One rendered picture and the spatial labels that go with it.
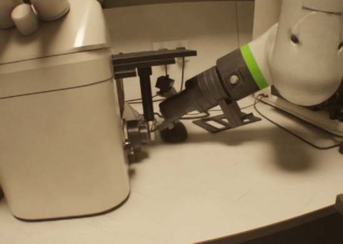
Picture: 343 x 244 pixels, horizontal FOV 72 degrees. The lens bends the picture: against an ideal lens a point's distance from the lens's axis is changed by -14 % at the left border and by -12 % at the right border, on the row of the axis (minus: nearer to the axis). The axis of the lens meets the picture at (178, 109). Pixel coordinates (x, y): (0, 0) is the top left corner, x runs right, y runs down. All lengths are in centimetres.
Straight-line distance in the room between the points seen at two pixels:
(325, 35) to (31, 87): 36
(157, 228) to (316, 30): 32
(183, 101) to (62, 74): 28
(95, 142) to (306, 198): 30
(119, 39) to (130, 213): 82
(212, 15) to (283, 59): 83
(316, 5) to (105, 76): 27
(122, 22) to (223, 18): 43
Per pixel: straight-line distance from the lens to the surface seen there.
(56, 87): 33
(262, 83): 50
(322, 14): 35
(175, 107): 54
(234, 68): 49
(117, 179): 39
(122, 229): 37
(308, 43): 35
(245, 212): 38
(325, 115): 67
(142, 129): 51
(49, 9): 35
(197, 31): 114
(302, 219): 38
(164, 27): 112
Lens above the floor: 98
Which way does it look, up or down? 15 degrees down
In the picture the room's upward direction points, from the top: 5 degrees counter-clockwise
